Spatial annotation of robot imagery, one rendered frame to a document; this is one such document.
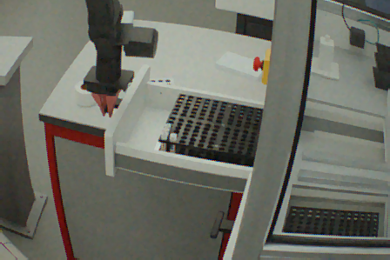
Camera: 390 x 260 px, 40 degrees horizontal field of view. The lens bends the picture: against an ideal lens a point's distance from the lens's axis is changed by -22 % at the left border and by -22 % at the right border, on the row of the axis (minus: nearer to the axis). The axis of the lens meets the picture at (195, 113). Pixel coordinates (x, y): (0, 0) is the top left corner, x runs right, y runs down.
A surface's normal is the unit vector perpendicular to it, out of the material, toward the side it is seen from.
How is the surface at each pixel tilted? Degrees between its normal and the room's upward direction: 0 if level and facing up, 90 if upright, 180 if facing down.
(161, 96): 90
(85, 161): 90
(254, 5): 90
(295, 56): 90
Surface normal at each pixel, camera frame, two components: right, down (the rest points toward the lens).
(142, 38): 0.07, -0.36
